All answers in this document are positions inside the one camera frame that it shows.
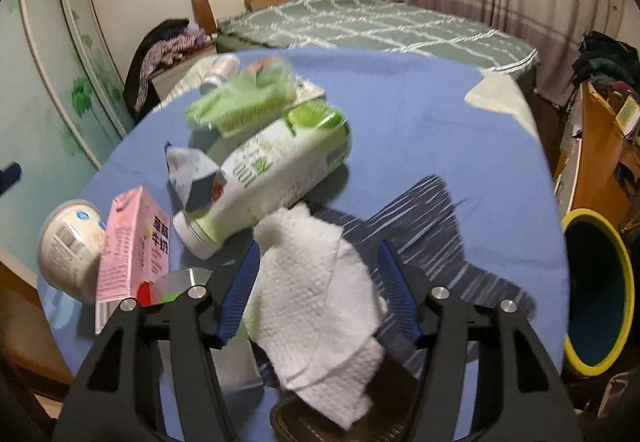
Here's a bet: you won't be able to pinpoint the yellow rimmed trash bin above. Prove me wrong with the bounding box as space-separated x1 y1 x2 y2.
560 208 628 377

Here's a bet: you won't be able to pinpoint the wardrobe with painted sliding doors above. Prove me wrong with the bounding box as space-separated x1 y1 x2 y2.
0 0 131 273

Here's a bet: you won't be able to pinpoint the bed with green checked bedspread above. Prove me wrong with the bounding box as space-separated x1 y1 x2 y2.
215 0 538 73

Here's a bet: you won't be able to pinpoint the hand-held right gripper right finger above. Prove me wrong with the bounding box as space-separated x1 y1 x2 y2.
376 241 586 442

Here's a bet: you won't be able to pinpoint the white paper towel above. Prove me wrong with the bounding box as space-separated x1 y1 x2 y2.
245 203 388 428

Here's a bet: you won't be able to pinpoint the white plastic cup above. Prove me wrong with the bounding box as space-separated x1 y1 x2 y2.
37 199 108 305

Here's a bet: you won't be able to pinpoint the dark clothes on chair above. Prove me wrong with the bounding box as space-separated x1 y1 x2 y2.
123 19 211 125

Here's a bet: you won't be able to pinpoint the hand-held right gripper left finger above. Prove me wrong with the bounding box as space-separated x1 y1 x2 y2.
52 242 263 442

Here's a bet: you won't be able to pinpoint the silver foil lid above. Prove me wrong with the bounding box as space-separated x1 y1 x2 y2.
150 267 213 305

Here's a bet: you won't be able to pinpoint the green framed card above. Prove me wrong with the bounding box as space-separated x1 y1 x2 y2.
617 94 640 138

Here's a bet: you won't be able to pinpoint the crumpled silver wrapper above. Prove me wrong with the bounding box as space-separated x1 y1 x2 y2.
165 142 228 213

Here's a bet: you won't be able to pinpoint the wooden dresser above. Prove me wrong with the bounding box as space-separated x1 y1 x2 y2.
565 82 640 233

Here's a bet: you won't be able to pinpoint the green plastic bag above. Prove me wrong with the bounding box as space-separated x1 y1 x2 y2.
184 56 296 135

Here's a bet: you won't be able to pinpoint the pile of folded clothes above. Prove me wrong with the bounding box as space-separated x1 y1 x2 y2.
572 31 640 95

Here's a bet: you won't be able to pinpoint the pink milk carton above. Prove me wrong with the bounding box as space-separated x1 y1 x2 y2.
94 187 172 335

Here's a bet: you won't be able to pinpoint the blue cloth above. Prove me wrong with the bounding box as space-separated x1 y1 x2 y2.
37 47 571 442

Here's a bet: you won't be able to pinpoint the green and white carton bottle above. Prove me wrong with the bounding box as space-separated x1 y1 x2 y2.
171 102 352 259

